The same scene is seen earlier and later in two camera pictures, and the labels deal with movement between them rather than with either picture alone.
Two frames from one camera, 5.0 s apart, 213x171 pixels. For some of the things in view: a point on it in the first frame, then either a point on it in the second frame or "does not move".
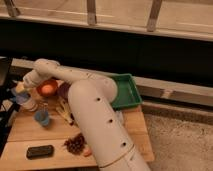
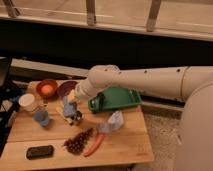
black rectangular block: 38,152 does not move
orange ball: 47,89 does not move
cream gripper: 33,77 → 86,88
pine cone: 75,144 does not move
